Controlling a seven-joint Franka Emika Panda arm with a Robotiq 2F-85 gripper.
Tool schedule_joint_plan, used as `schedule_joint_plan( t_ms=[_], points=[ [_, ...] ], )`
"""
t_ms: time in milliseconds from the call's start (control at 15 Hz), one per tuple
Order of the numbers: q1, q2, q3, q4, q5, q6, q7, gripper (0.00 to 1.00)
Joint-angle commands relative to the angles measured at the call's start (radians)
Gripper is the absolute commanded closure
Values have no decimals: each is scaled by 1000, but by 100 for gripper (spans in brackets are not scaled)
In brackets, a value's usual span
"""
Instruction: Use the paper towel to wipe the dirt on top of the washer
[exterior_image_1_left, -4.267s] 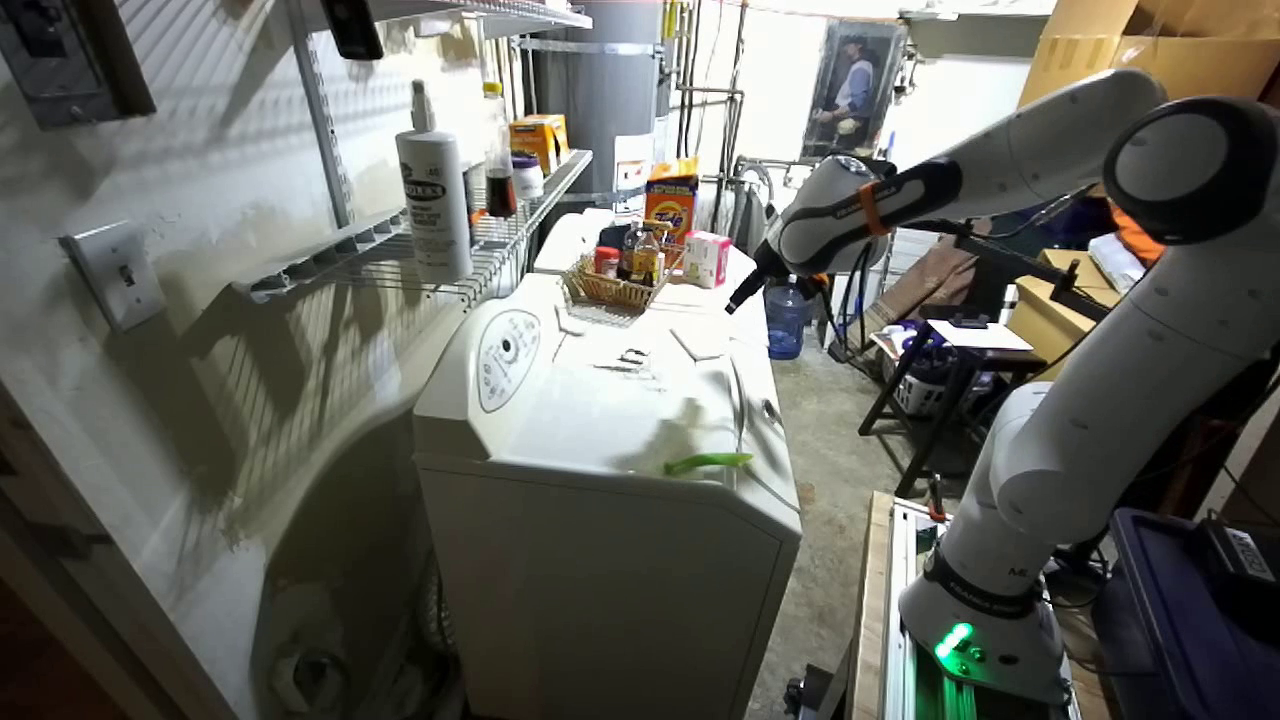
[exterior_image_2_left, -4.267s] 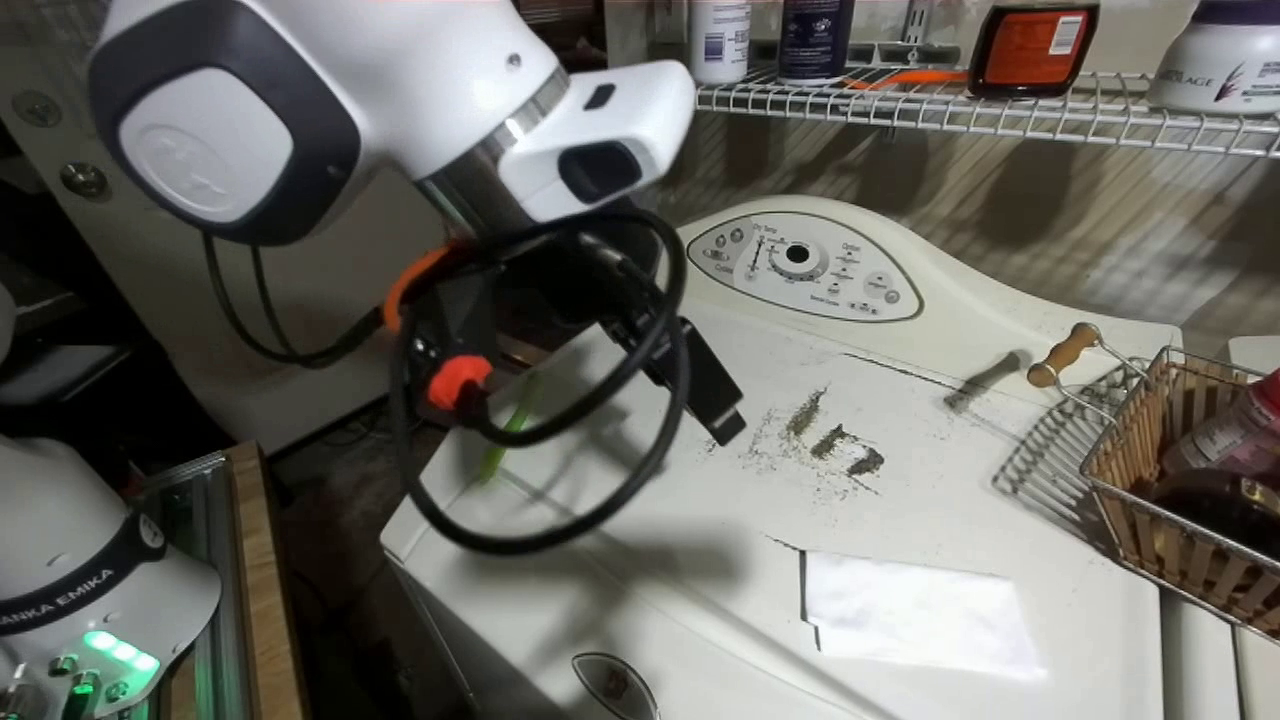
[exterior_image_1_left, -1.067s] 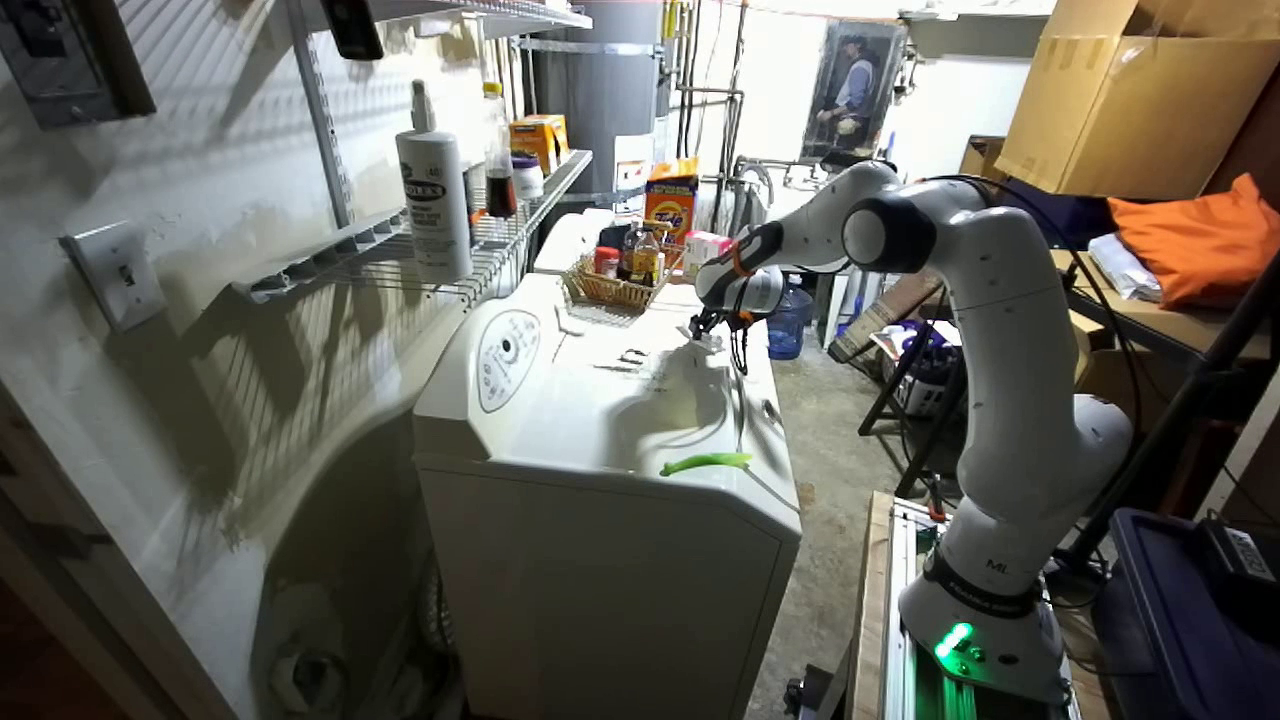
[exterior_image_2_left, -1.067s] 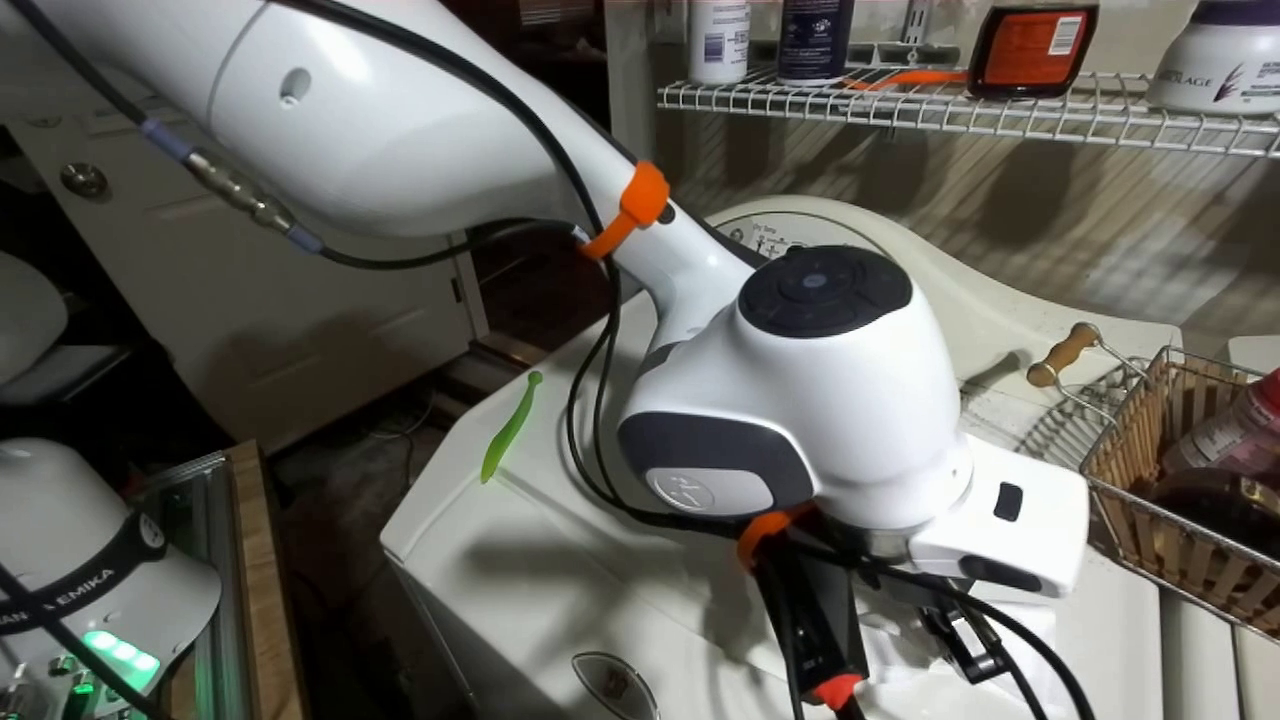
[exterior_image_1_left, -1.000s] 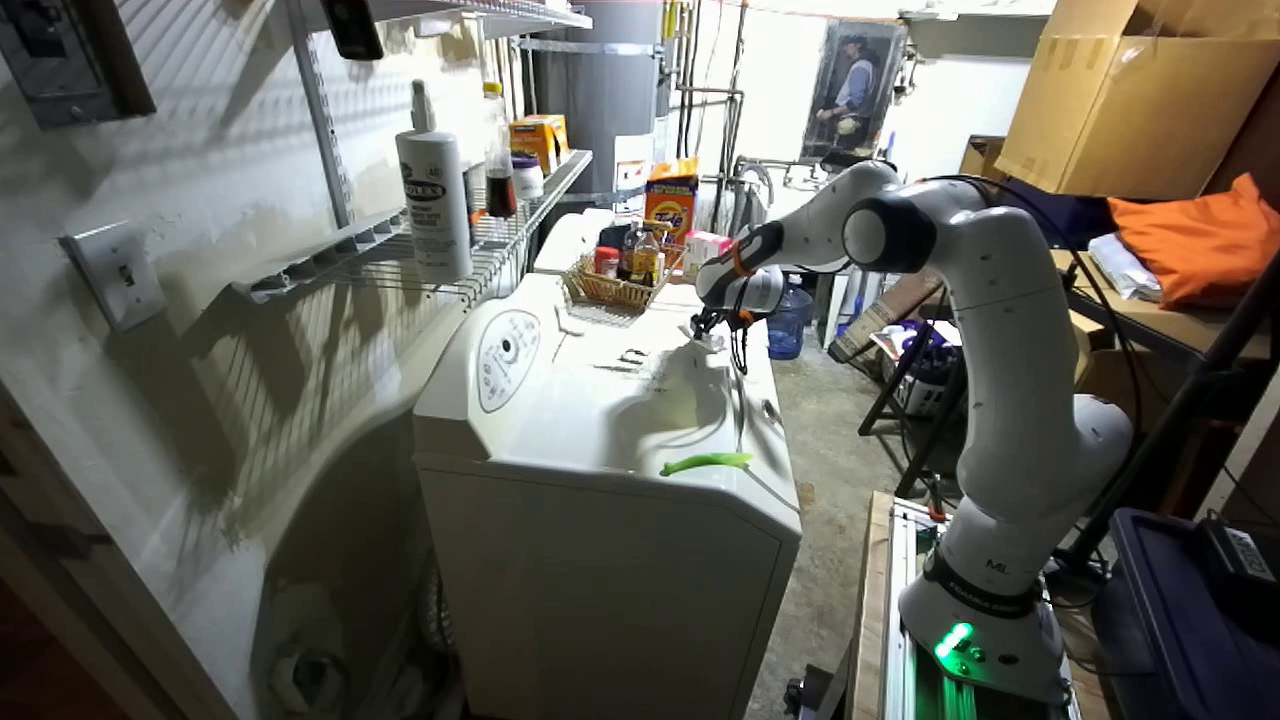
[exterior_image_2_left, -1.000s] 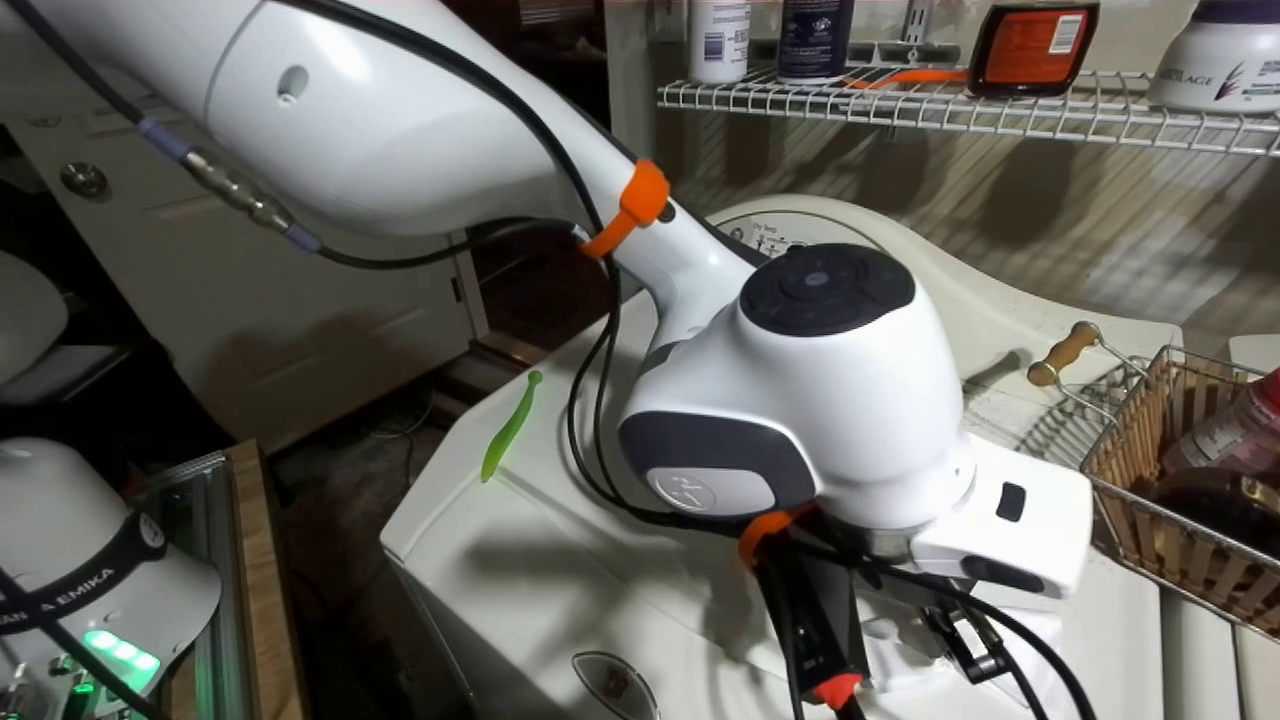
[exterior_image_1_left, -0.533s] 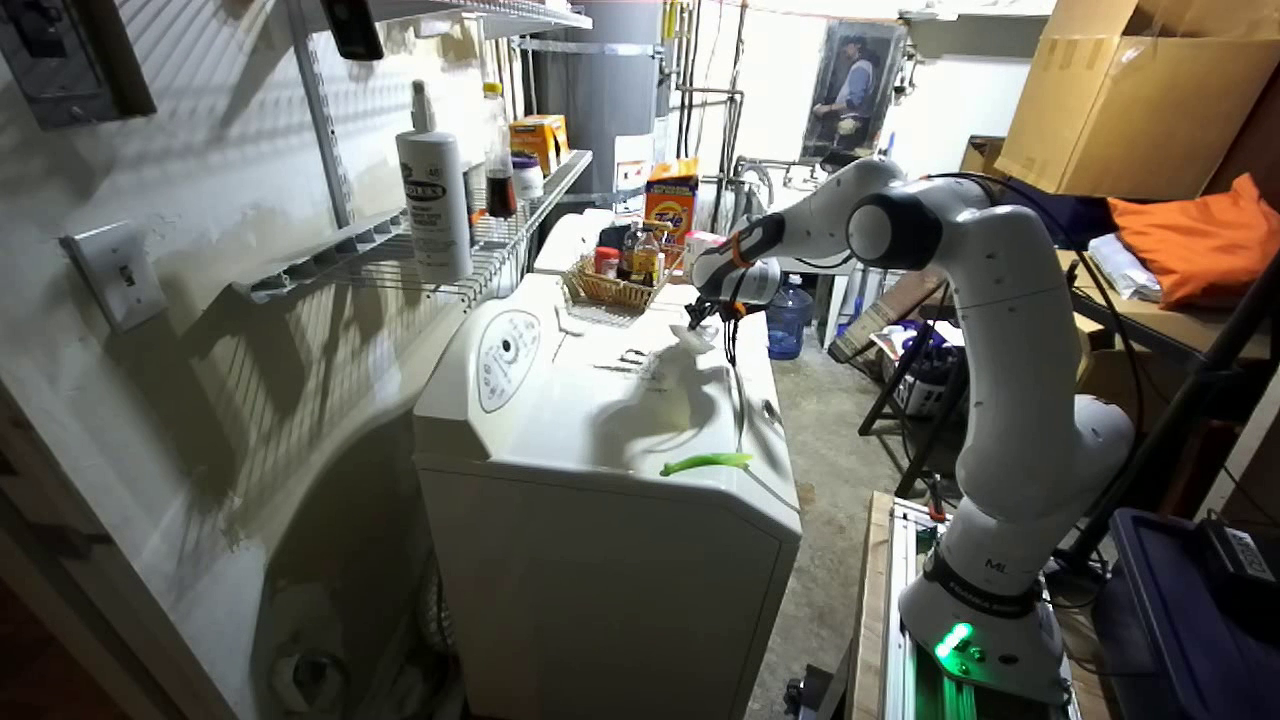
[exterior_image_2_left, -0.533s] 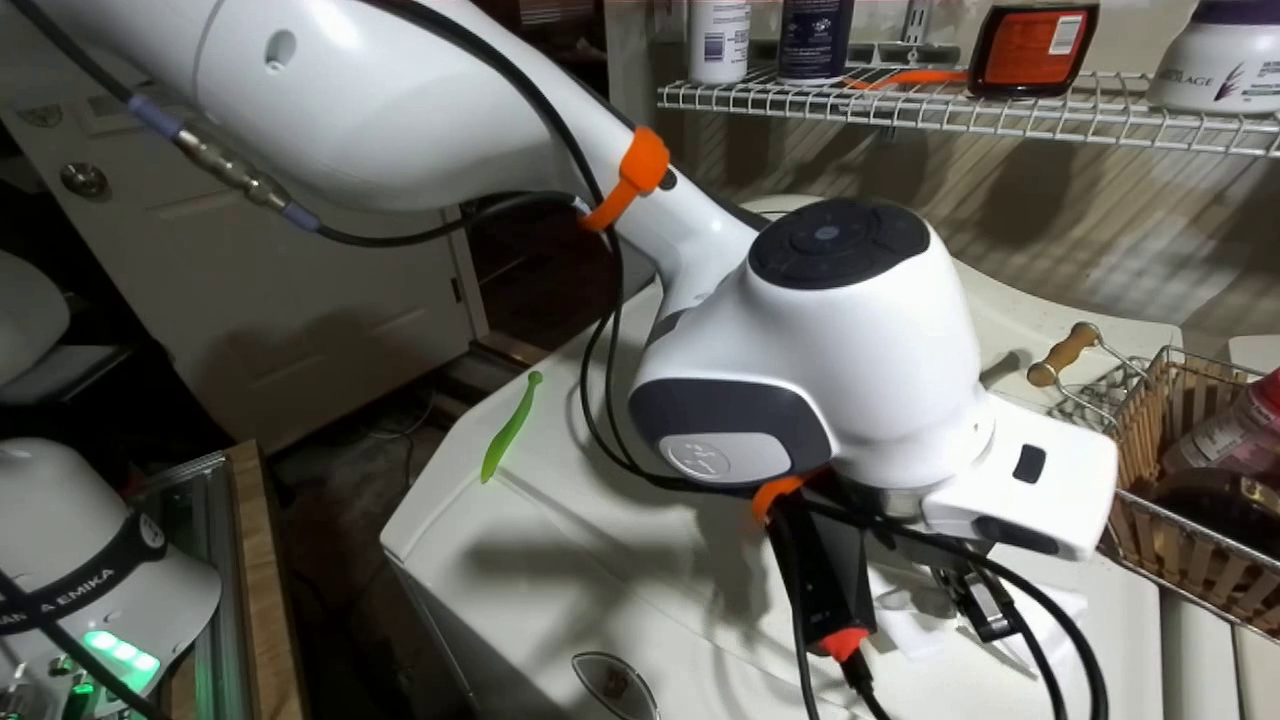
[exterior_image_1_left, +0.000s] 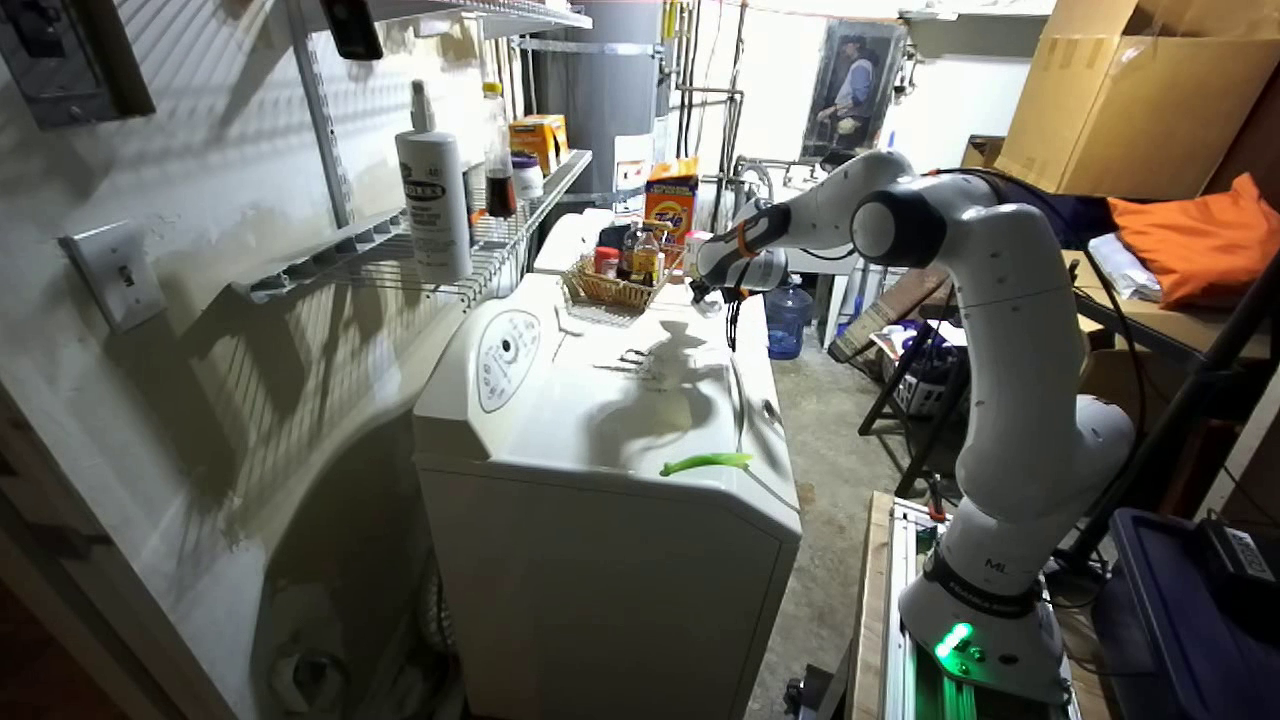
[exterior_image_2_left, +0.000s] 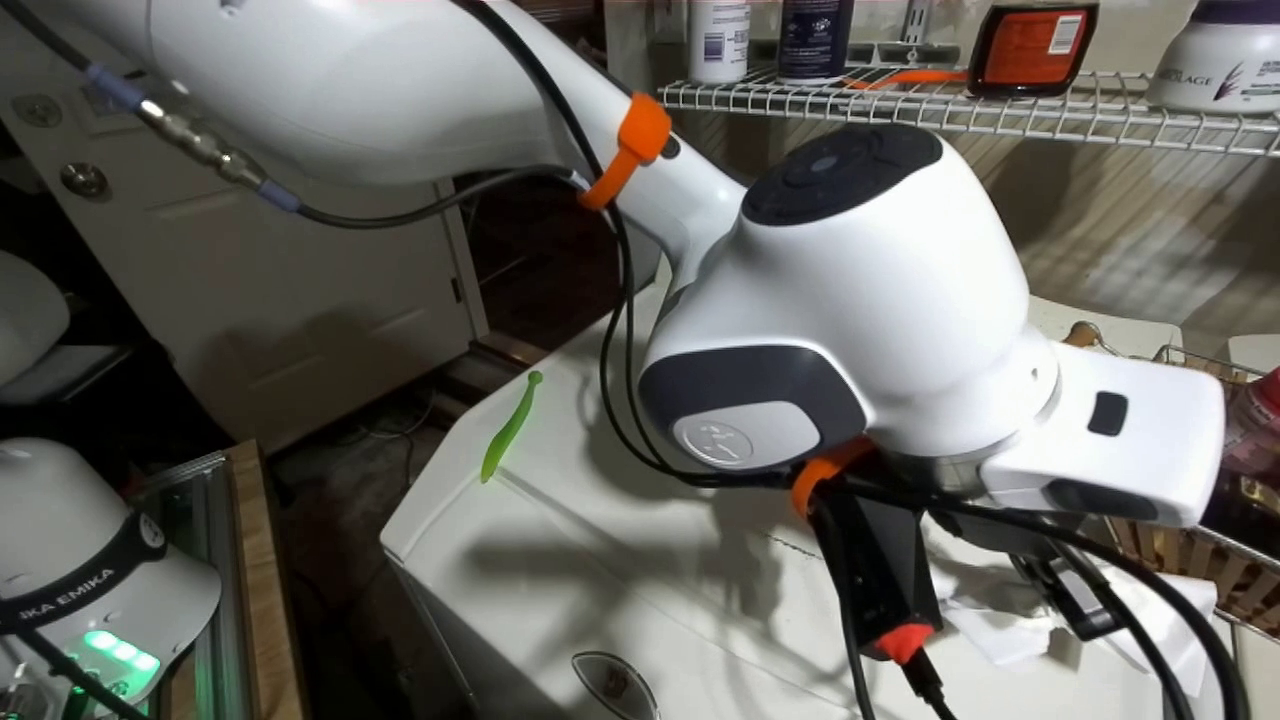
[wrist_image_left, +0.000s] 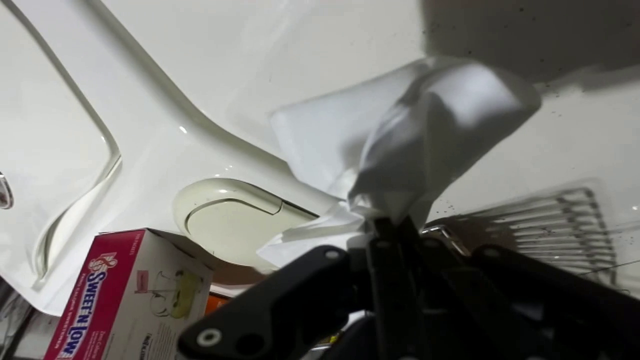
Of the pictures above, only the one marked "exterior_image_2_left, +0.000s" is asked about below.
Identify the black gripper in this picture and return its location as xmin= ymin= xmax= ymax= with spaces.
xmin=933 ymin=461 xmax=1165 ymax=648

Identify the red lid peanut jar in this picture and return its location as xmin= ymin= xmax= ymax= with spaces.
xmin=1216 ymin=369 xmax=1280 ymax=486

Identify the white washing machine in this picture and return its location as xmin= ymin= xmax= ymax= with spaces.
xmin=377 ymin=270 xmax=1232 ymax=720

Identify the thin orange tool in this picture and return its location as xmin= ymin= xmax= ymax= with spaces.
xmin=844 ymin=64 xmax=972 ymax=95

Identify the orange black package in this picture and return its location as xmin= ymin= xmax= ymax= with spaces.
xmin=968 ymin=0 xmax=1105 ymax=100

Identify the white jar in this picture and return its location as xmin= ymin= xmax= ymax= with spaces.
xmin=1148 ymin=0 xmax=1280 ymax=118

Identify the green plastic strip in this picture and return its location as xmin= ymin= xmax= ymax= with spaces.
xmin=477 ymin=369 xmax=548 ymax=486

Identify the dark bottle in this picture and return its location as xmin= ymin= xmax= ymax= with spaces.
xmin=776 ymin=0 xmax=856 ymax=81

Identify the white lotion bottle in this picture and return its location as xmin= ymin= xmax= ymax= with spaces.
xmin=688 ymin=0 xmax=755 ymax=88

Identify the wooden robot platform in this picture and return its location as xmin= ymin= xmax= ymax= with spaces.
xmin=134 ymin=437 xmax=302 ymax=720

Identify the white panel door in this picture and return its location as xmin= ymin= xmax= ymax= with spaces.
xmin=0 ymin=37 xmax=493 ymax=457

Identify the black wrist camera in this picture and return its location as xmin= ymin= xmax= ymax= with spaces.
xmin=808 ymin=457 xmax=947 ymax=666

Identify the orange cable strap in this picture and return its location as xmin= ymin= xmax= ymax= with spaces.
xmin=574 ymin=91 xmax=679 ymax=215
xmin=787 ymin=439 xmax=880 ymax=518

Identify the white wire shelf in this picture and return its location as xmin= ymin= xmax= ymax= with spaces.
xmin=653 ymin=73 xmax=1280 ymax=162

